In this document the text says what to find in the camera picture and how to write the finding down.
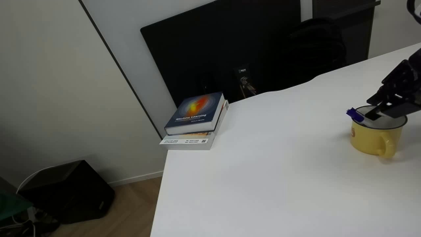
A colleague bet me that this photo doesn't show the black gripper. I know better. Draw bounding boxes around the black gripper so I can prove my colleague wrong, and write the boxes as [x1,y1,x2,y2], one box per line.
[364,46,421,121]

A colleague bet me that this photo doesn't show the white marker with blue cap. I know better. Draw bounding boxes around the white marker with blue cap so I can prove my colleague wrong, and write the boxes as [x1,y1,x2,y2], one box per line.
[346,107,373,124]

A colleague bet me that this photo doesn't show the yellow enamel mug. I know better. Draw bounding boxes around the yellow enamel mug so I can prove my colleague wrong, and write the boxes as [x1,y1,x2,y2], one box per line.
[348,104,409,161]

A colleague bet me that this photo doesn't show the black cabinet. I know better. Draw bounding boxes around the black cabinet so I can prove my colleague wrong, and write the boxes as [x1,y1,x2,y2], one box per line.
[312,0,381,66]

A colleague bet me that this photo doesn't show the black office chair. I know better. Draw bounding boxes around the black office chair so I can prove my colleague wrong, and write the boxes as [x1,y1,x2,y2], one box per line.
[280,17,348,90]

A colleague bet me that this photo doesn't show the large black monitor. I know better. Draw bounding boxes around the large black monitor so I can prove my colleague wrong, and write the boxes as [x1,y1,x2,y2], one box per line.
[139,0,304,108]

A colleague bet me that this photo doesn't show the blue book with orange cover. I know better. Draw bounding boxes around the blue book with orange cover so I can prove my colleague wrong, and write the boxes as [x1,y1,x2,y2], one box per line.
[163,91,226,137]

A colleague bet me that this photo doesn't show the stack of books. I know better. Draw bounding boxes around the stack of books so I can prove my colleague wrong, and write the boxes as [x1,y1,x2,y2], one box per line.
[158,99,230,151]

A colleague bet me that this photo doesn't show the black box on floor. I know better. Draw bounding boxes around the black box on floor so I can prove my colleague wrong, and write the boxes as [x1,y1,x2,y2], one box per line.
[17,159,117,225]

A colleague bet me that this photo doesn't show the green cloth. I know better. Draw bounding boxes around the green cloth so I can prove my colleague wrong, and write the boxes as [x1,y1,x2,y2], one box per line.
[0,190,33,226]

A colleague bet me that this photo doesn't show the tangled floor cables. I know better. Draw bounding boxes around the tangled floor cables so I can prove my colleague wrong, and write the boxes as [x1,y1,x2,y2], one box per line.
[0,205,62,237]

